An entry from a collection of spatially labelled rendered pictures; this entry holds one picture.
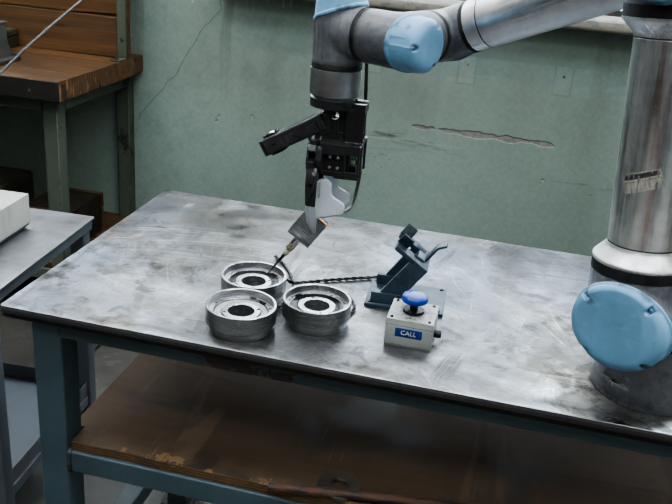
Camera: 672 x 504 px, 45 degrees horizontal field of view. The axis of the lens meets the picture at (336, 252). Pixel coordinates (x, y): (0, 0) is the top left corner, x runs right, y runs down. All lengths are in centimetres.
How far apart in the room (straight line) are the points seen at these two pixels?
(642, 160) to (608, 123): 181
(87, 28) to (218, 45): 44
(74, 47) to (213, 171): 64
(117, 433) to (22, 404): 75
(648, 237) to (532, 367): 33
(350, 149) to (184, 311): 36
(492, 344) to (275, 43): 180
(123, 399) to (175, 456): 19
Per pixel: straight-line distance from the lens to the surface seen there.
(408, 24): 112
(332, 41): 118
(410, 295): 121
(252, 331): 119
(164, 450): 141
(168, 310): 129
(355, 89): 121
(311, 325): 121
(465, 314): 135
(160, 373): 161
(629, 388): 118
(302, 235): 129
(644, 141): 97
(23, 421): 212
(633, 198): 98
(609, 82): 276
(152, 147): 312
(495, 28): 119
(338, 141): 123
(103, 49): 299
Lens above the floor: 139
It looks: 23 degrees down
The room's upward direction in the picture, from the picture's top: 5 degrees clockwise
